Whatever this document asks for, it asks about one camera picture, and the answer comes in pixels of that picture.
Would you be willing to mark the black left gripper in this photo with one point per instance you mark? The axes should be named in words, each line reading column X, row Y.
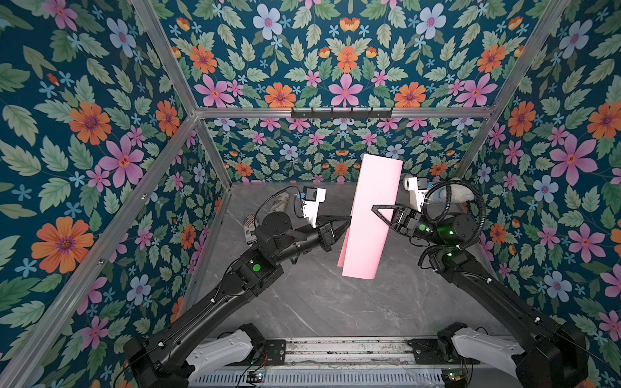
column 327, row 238

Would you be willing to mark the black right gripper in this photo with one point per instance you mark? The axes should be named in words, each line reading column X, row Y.
column 403, row 220

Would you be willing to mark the pink rectangular paper sheet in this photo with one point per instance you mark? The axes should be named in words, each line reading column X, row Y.
column 378, row 184

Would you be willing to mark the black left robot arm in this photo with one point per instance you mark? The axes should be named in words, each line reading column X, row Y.
column 178, row 354

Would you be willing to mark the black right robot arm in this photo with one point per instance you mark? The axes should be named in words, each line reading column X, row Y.
column 542, row 353

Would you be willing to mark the white plush toy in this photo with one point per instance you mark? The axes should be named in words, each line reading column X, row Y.
column 453, row 193

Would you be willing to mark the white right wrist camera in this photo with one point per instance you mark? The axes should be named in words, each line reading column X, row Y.
column 417, row 189

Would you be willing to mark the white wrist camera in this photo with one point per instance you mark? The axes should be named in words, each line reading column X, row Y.
column 312, row 198
column 417, row 189

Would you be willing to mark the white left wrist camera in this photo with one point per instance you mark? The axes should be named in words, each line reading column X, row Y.
column 312, row 198

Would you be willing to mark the black hook rail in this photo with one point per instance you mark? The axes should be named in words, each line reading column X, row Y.
column 360, row 114

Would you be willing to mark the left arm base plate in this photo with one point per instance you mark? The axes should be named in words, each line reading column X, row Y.
column 272, row 352

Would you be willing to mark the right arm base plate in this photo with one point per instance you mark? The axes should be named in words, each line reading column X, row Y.
column 426, row 352

